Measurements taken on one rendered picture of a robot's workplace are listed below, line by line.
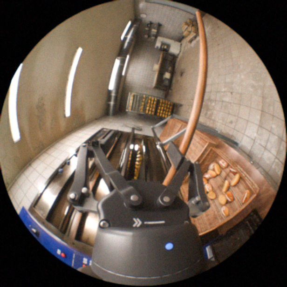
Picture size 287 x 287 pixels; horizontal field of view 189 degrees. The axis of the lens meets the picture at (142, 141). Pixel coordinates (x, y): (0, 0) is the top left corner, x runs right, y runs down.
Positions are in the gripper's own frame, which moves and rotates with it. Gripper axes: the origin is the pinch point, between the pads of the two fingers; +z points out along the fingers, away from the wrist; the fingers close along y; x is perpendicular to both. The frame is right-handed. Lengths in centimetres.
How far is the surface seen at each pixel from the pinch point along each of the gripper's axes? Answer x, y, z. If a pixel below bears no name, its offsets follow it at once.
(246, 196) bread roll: -17, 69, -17
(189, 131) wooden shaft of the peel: 4.2, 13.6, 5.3
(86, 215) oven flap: -58, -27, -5
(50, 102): 7, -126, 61
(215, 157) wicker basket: -17, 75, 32
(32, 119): -8, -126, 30
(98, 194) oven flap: -56, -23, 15
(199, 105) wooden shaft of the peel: 12.7, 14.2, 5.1
